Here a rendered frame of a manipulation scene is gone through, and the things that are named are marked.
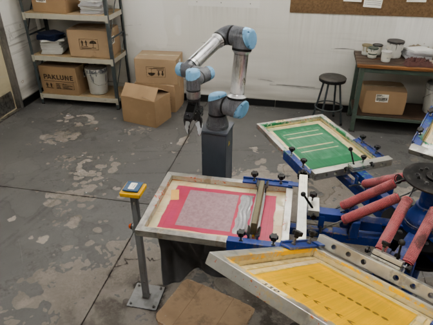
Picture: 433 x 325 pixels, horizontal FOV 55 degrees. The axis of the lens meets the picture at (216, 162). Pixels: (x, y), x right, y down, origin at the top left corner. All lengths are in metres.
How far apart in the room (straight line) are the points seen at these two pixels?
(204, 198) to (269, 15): 3.71
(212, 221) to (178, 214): 0.20
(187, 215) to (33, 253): 1.80
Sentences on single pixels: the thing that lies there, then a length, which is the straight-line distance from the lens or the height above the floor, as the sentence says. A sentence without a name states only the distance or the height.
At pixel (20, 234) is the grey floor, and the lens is 4.07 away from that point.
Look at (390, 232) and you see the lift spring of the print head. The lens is 2.08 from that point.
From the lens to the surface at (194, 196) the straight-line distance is 2.50.
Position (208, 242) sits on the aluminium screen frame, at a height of 0.97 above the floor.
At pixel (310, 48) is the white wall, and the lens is 5.87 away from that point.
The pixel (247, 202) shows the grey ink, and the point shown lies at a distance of 2.44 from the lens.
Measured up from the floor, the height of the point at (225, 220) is 0.96.
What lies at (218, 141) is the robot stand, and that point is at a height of 1.13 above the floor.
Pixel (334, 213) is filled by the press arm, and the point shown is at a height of 1.04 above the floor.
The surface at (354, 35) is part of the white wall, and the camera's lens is 5.86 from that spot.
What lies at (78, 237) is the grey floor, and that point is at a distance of 3.85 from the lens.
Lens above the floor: 2.40
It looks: 31 degrees down
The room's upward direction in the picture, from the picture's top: straight up
